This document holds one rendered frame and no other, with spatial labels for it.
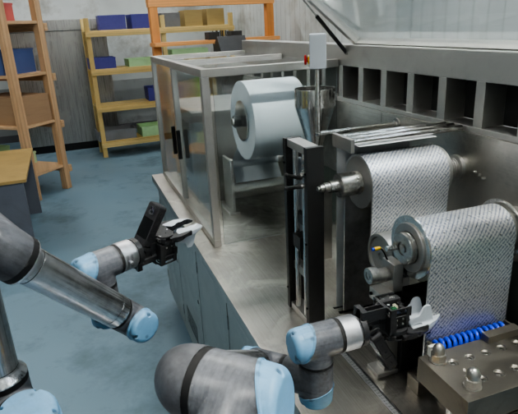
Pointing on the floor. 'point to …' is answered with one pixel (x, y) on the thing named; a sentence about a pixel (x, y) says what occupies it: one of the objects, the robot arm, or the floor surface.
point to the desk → (11, 186)
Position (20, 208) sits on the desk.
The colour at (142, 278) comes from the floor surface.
